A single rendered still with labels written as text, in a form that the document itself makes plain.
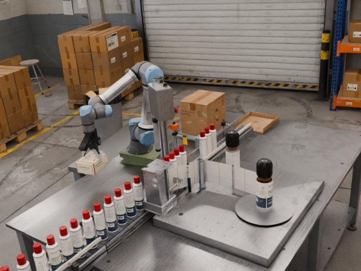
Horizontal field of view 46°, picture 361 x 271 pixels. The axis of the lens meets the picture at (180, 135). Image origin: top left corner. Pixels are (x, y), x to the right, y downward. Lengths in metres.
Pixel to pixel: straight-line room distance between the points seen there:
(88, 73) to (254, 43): 2.60
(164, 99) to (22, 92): 3.79
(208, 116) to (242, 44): 3.85
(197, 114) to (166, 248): 1.33
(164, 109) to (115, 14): 5.69
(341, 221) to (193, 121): 1.35
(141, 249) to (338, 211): 1.88
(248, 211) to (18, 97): 4.25
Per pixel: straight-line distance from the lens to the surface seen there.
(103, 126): 5.28
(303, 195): 2.50
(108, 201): 2.18
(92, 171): 2.69
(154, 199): 2.31
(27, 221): 2.64
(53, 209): 2.67
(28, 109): 6.12
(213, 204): 2.41
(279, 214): 2.32
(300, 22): 6.71
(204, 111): 3.19
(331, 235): 3.34
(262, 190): 2.25
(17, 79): 5.96
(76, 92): 6.79
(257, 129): 3.44
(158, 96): 2.41
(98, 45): 6.32
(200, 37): 7.19
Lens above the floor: 2.20
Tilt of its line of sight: 24 degrees down
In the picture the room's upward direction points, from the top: 4 degrees counter-clockwise
